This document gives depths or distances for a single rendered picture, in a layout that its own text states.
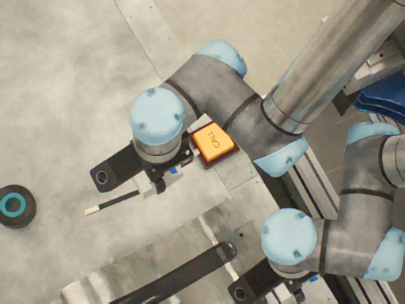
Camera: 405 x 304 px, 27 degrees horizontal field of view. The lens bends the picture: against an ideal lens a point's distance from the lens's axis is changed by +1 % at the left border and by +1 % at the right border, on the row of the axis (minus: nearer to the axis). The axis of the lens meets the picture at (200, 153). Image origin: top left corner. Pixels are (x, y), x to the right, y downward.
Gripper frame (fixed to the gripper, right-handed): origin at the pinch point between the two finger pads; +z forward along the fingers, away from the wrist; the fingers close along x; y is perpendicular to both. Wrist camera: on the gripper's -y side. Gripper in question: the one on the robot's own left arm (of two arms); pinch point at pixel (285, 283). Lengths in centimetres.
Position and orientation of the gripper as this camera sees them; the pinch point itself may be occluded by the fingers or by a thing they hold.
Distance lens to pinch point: 148.2
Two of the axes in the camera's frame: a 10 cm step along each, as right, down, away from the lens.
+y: 8.6, -5.2, 0.4
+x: -5.0, -8.0, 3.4
